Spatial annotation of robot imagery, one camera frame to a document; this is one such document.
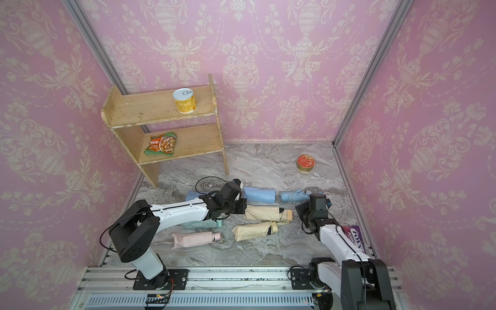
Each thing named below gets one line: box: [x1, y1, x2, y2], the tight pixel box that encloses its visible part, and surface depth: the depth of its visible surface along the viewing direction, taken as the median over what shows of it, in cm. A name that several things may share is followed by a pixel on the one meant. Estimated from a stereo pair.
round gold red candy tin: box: [296, 154, 316, 172], surface depth 109 cm
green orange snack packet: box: [144, 131, 177, 157], surface depth 91 cm
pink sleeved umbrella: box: [171, 231, 222, 250], surface depth 82 cm
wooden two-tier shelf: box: [100, 74, 230, 189], surface depth 78 cm
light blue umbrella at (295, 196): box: [280, 189, 312, 203], surface depth 96 cm
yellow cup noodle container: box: [172, 87, 197, 115], surface depth 72 cm
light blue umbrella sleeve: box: [242, 186, 276, 204], surface depth 96 cm
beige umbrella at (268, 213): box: [244, 204, 294, 222], surface depth 89 cm
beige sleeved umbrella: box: [231, 221, 279, 243], surface depth 84 cm
